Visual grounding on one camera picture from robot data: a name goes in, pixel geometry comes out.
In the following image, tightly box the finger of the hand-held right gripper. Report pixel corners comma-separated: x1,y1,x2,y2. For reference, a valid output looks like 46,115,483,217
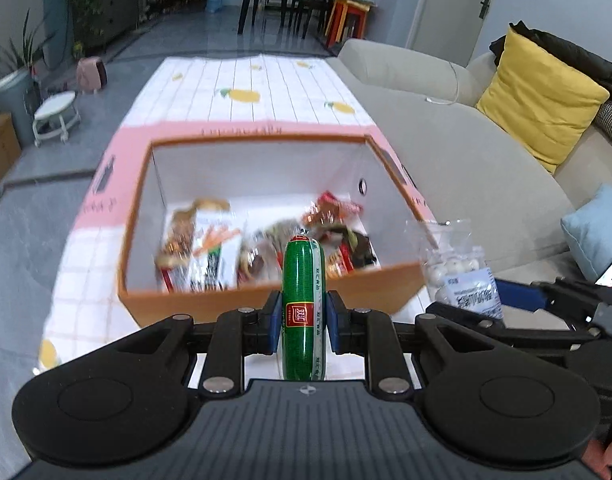
493,277,597,313
426,301,572,348

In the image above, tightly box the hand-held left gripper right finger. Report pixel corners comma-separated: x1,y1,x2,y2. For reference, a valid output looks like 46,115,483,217
327,290,512,397

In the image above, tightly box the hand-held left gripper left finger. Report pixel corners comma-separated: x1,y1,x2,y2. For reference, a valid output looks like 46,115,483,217
100,290,283,401

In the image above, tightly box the green sausage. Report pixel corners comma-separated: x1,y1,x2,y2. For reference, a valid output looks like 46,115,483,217
281,232,327,382

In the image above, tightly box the white ball candy packet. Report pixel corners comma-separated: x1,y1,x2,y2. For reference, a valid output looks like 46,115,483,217
406,219,504,321

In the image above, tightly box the orange cardboard box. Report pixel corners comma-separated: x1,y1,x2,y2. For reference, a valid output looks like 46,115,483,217
116,132,437,331

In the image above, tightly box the carrot stick snack packet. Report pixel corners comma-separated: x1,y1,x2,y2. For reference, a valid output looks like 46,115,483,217
188,210,247,293

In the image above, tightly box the person's right hand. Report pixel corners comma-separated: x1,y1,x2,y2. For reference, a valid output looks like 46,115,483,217
581,440,612,480

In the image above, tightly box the light blue pillow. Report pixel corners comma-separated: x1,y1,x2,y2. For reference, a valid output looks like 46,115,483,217
561,184,612,281

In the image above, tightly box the beige sofa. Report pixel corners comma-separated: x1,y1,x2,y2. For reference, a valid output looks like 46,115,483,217
323,37,612,286

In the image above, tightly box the checkered pillow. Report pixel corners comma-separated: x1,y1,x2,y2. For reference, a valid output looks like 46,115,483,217
591,100,612,156

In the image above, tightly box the yellow pillow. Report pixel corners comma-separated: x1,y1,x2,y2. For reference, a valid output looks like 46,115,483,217
476,27,611,173

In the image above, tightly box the black jacket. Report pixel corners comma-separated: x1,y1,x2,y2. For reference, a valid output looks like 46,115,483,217
488,20,612,106

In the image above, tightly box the orange stool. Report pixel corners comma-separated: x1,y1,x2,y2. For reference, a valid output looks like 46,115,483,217
326,0,371,46

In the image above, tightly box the white round stool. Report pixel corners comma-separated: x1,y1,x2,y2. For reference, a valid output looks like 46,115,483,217
33,92,81,147

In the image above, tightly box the pink heater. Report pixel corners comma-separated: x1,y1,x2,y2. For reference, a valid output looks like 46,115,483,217
76,56,109,95

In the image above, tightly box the brown cardboard carton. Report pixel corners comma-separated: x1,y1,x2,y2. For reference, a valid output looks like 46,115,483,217
0,112,22,183

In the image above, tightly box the grey plant pot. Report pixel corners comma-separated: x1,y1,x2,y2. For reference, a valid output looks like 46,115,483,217
0,67,41,146

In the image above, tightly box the potted plant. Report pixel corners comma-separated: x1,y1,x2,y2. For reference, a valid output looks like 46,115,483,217
0,7,56,86

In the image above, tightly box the hanging green plant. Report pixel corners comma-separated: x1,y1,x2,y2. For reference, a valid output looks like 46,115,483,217
60,0,104,56

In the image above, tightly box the white cable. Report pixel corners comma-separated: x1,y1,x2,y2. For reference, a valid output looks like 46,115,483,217
426,57,462,106

